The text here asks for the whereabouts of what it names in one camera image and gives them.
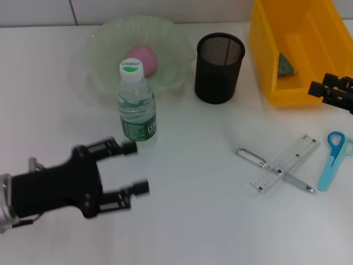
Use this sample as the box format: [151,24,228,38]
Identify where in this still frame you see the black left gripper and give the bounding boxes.
[12,137,151,219]

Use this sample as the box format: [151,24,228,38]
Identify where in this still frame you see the teal plastic wrapper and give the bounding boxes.
[277,52,298,79]

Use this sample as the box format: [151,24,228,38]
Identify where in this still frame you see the clear green-label water bottle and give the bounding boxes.
[117,59,158,150]

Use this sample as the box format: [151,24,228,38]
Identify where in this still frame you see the blue scissors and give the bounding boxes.
[317,131,353,192]

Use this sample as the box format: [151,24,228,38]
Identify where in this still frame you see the pink sponge ball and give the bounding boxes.
[125,45,159,78]

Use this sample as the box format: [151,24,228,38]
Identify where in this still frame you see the clear ballpoint pen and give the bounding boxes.
[236,147,317,194]

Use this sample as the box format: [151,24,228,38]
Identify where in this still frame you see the black mesh pen holder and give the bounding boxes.
[194,33,246,105]

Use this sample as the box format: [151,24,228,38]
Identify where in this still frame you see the clear plastic ruler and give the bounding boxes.
[249,133,321,195]

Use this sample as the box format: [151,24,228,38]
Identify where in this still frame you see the green glass fruit plate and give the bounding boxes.
[85,15,196,107]

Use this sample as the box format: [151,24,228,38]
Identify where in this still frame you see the yellow plastic bin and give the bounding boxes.
[249,0,353,108]

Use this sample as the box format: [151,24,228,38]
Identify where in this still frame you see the gray left wrist cable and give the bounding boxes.
[10,212,42,229]

